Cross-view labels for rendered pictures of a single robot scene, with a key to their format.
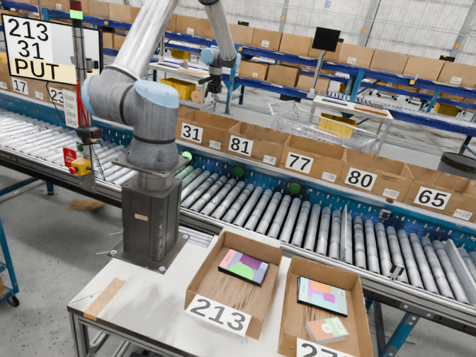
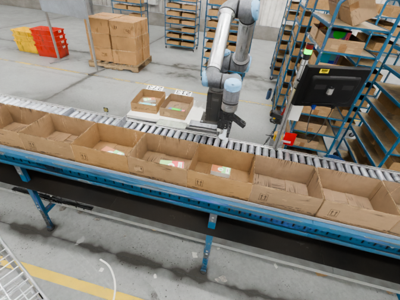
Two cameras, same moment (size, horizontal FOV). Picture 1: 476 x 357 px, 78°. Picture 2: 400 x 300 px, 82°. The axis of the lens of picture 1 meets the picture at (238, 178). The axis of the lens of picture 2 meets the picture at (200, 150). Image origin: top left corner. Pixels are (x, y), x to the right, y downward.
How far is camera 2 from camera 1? 3.22 m
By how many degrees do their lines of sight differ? 116
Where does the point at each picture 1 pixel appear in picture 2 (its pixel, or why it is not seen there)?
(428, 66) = not seen: outside the picture
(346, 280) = (134, 106)
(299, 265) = (152, 108)
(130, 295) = not seen: hidden behind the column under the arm
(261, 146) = (165, 141)
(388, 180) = (65, 121)
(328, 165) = (108, 130)
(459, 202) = (22, 113)
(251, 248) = (172, 113)
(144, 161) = not seen: hidden behind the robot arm
